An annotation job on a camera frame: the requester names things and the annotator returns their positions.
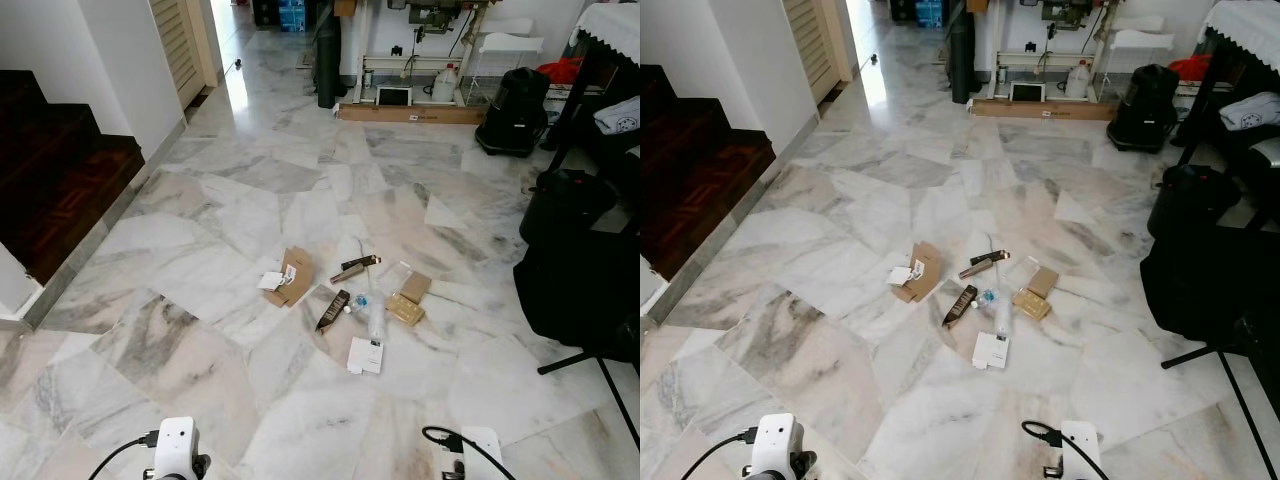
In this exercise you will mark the clear plastic wrapper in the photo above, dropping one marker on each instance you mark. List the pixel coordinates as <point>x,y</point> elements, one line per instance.
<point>394,276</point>
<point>1022,270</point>

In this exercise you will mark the light wooden louvered door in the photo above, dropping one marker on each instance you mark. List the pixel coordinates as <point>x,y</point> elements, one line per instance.
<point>182,45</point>
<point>815,40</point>

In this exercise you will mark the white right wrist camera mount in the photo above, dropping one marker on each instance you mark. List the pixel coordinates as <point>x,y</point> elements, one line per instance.
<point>1082,450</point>
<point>483,455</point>

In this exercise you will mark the small brown cardboard box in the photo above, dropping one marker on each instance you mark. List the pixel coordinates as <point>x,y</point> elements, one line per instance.
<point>1044,282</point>
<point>415,288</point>

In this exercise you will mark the gold snack packet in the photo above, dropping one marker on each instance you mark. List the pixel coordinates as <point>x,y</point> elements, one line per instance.
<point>405,309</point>
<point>1032,304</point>

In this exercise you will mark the long brown cardboard box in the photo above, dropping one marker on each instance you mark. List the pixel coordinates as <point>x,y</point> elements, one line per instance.
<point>1040,109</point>
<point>410,114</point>

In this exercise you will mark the long brown stick packet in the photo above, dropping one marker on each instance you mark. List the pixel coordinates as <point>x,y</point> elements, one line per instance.
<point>984,264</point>
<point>356,268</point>

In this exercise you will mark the small white paper card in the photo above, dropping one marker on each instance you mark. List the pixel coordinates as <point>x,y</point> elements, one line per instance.
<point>271,280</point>
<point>899,276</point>

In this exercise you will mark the dark wooden staircase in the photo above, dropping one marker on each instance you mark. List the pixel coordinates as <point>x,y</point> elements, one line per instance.
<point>700,180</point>
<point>60,190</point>

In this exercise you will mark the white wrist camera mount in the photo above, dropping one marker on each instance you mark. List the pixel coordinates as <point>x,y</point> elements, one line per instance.
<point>483,455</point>
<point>1082,450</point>
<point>776,442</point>
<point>176,445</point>

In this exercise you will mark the brown cardboard piece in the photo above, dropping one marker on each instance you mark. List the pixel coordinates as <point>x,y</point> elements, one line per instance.
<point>296,272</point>
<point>925,266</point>

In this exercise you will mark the black tripod stand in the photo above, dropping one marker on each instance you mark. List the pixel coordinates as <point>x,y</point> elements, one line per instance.
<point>570,362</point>
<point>1195,356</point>

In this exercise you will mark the red cloth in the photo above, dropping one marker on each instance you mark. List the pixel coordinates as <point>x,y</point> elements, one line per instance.
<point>1192,67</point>
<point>562,70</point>

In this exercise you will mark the white sewing machine table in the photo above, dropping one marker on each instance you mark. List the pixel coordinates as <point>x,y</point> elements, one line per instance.
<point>400,62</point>
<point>1030,58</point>

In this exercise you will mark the white lace tablecloth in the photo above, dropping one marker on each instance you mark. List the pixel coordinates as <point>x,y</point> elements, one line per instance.
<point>1245,22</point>
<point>610,25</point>

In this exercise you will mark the clear plastic bottle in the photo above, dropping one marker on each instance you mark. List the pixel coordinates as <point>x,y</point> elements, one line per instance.
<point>1002,314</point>
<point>375,318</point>

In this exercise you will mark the white paper box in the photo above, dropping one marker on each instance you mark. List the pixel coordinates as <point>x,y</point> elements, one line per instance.
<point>366,356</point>
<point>991,351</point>

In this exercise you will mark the black backpack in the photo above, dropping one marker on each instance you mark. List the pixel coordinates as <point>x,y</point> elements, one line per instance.
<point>565,205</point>
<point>1190,200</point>

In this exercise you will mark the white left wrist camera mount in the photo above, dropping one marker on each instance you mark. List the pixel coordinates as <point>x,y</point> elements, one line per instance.
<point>176,445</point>
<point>776,442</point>

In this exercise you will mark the blue box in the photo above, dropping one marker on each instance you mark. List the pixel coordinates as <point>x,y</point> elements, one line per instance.
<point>291,14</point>
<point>928,12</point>

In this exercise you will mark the black rolled mat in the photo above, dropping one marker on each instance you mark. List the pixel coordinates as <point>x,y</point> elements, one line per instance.
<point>328,65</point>
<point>962,60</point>

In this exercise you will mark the white framed tablet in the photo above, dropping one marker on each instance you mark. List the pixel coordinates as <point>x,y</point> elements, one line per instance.
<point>393,97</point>
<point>1027,93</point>

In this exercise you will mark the grey folded printed cloth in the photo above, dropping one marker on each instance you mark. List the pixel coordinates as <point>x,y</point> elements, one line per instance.
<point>1250,110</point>
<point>620,115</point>

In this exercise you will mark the large black bag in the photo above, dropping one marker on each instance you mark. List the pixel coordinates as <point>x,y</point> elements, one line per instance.
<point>1210,285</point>
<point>580,295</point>

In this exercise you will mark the black table frame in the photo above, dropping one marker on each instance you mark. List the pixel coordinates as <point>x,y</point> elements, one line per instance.
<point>570,115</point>
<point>1200,105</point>

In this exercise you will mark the white plastic jug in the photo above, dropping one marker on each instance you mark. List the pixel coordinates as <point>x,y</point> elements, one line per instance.
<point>446,85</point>
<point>1078,80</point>

